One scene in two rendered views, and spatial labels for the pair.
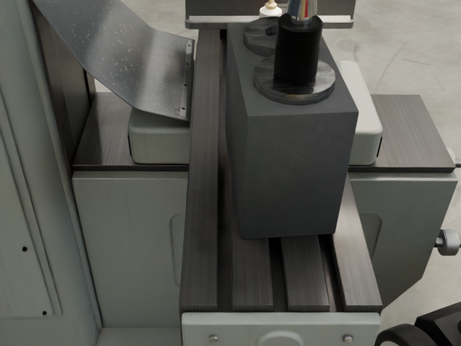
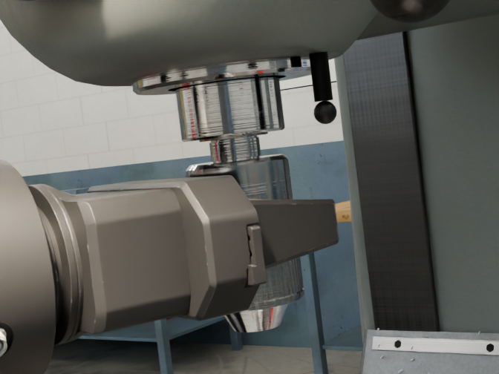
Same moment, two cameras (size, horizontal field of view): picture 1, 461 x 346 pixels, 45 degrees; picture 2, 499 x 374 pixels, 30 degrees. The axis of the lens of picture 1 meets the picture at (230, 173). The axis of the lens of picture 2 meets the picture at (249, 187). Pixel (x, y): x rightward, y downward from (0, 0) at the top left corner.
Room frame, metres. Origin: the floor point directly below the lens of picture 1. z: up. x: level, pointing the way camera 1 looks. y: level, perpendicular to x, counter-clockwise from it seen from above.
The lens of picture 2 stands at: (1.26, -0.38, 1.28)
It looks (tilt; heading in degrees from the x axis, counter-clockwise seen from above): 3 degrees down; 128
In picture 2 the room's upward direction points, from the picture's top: 7 degrees counter-clockwise
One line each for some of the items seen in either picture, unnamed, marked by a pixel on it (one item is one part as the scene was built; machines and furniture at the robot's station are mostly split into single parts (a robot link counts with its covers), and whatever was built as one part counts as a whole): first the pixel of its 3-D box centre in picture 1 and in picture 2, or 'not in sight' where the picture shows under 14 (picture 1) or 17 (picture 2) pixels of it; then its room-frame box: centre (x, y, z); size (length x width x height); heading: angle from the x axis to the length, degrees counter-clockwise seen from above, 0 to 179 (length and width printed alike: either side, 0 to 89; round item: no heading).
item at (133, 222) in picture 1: (256, 222); not in sight; (1.00, -0.07, 0.44); 0.80 x 0.30 x 0.60; 91
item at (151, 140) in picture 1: (252, 103); not in sight; (1.00, -0.04, 0.80); 0.50 x 0.35 x 0.12; 91
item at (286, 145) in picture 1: (280, 121); not in sight; (0.59, -0.06, 1.04); 0.22 x 0.12 x 0.20; 6
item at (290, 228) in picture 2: not in sight; (282, 231); (1.03, -0.06, 1.24); 0.06 x 0.02 x 0.03; 71
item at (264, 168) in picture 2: not in sight; (237, 171); (1.00, -0.04, 1.26); 0.05 x 0.05 x 0.01
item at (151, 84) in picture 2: not in sight; (226, 74); (1.00, -0.04, 1.31); 0.09 x 0.09 x 0.01
